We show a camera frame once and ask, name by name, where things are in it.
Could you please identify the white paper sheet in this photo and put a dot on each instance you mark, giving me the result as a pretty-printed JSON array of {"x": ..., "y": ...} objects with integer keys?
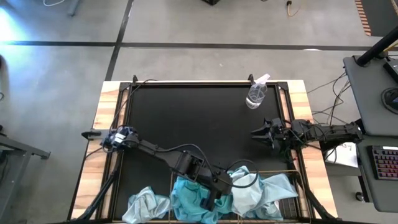
[{"x": 345, "y": 157}]

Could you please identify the black table mat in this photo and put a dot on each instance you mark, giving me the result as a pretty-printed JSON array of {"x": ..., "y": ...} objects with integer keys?
[{"x": 192, "y": 118}]

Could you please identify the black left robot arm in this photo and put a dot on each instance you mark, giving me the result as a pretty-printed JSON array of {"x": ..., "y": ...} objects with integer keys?
[{"x": 161, "y": 154}]

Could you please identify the grey furniture leg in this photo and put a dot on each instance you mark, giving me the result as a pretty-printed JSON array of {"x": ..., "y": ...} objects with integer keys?
[{"x": 74, "y": 7}]

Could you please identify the black table clamp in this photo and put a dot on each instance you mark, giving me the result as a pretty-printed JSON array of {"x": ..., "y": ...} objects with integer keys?
[{"x": 91, "y": 135}]

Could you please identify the black floor object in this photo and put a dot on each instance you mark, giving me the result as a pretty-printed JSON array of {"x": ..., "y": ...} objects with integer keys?
[{"x": 211, "y": 2}]

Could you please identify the backlit black keyboard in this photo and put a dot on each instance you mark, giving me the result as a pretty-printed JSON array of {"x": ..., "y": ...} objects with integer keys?
[{"x": 385, "y": 163}]

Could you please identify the flat black desk device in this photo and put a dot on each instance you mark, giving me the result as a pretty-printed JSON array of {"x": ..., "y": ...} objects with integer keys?
[{"x": 392, "y": 70}]

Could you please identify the clear plastic spray bottle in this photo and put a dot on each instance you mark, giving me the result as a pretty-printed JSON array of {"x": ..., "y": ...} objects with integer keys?
[{"x": 255, "y": 96}]

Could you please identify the dark orange-striped floor mat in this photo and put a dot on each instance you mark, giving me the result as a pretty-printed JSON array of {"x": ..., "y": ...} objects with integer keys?
[{"x": 382, "y": 18}]

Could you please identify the pale grey microfiber towel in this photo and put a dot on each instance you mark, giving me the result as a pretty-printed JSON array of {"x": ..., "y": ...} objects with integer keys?
[
  {"x": 264, "y": 214},
  {"x": 248, "y": 193},
  {"x": 144, "y": 205}
]

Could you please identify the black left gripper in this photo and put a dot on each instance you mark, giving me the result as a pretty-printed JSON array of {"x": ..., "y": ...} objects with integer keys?
[{"x": 217, "y": 185}]

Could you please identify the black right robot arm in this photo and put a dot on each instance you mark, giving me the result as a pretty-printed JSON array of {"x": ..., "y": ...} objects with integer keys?
[{"x": 329, "y": 133}]

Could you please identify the black caster wheel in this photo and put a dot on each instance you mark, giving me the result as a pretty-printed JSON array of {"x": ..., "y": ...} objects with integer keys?
[{"x": 359, "y": 196}]

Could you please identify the black round pole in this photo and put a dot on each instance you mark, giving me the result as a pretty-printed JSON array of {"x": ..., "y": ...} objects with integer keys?
[{"x": 377, "y": 46}]

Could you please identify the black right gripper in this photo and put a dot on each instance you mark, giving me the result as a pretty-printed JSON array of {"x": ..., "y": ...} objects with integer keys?
[{"x": 284, "y": 132}]

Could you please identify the grey desk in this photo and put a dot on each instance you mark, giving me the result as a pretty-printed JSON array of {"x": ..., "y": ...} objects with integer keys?
[
  {"x": 363, "y": 174},
  {"x": 367, "y": 99}
]

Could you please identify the grey metal stand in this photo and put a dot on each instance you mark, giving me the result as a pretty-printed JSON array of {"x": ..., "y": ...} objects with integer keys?
[{"x": 18, "y": 145}]

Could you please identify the round black desk device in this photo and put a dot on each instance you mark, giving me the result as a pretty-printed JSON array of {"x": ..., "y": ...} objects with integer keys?
[{"x": 390, "y": 99}]

